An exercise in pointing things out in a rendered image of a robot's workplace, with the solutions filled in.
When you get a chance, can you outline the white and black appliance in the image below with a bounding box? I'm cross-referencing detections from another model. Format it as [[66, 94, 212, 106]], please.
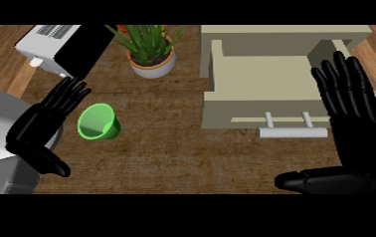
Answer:
[[13, 24, 119, 80]]

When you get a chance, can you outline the white drawer handle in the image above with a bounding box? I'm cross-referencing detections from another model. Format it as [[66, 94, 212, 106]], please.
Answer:
[[256, 111, 328, 139]]

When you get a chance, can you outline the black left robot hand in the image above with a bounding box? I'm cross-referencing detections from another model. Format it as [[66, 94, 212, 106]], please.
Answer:
[[4, 76, 92, 178]]

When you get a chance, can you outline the beige open drawer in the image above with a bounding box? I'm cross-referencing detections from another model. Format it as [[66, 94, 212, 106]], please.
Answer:
[[198, 39, 353, 130]]

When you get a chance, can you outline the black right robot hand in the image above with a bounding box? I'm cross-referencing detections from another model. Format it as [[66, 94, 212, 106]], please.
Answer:
[[272, 50, 376, 195]]

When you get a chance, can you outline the potted green plant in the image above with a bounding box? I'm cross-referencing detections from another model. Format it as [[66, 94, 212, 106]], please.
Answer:
[[103, 24, 188, 80]]

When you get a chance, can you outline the green cup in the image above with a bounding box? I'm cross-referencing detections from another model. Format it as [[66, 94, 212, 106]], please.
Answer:
[[76, 103, 122, 141]]

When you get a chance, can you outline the beige cabinet body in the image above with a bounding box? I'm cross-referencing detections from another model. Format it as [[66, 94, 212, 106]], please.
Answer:
[[197, 24, 374, 80]]

